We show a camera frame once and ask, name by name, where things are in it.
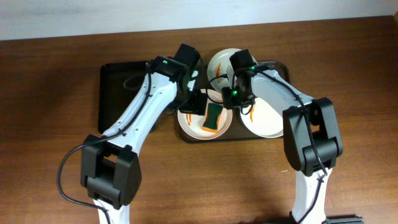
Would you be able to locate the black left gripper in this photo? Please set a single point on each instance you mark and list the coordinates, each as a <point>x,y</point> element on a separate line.
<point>195,103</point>

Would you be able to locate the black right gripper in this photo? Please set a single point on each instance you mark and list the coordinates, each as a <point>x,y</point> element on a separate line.
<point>233,99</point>

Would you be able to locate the pinkish white plate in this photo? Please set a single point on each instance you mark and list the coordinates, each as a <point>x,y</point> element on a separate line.
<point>192,124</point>

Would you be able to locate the green and orange sponge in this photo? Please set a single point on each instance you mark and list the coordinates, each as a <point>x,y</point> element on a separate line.
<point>212,119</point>

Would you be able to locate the white plate with stain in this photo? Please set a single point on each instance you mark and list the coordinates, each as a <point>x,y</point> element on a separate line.
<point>220,70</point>

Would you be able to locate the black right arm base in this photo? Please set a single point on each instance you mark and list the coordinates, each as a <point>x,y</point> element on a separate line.
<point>339,220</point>

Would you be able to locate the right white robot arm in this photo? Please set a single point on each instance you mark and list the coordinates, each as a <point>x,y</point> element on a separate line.
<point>312,140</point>

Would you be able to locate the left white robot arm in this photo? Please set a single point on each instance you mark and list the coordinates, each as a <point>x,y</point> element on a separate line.
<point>110,169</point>

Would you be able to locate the large brown tray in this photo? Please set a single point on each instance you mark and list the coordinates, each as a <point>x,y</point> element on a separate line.
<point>236,132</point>

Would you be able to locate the small black tray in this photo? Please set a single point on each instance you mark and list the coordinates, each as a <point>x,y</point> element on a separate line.
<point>119,84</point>

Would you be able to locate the white plate right side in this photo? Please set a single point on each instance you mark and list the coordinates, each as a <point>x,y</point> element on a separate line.
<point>262,120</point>

